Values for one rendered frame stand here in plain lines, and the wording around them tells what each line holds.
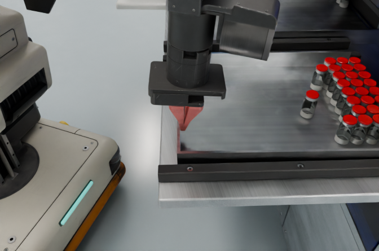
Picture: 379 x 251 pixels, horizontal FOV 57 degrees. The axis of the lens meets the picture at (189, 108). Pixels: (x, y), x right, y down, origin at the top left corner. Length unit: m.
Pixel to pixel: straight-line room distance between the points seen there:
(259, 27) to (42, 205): 1.04
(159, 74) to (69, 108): 1.61
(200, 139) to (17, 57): 0.58
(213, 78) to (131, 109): 1.51
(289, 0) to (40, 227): 1.01
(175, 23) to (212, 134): 0.22
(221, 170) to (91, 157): 0.93
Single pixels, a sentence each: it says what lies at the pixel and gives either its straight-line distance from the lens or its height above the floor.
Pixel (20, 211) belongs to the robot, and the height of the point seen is 0.28.
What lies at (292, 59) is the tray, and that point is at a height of 0.90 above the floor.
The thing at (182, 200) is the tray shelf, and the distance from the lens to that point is 0.48.
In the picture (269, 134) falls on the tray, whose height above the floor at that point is 0.88.
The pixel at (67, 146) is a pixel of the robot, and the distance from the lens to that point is 1.44.
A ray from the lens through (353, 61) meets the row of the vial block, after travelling 0.71.
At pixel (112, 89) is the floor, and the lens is 2.13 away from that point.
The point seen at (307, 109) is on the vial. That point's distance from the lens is 0.60.
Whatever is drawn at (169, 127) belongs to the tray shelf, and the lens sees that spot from 0.57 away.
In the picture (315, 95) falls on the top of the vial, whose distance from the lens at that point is 0.60.
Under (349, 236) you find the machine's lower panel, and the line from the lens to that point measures 0.89.
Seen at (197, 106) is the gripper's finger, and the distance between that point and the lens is 0.46.
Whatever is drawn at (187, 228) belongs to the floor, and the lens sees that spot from 1.47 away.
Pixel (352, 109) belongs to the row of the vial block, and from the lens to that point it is 0.59.
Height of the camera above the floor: 1.28
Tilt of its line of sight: 41 degrees down
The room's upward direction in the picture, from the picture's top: straight up
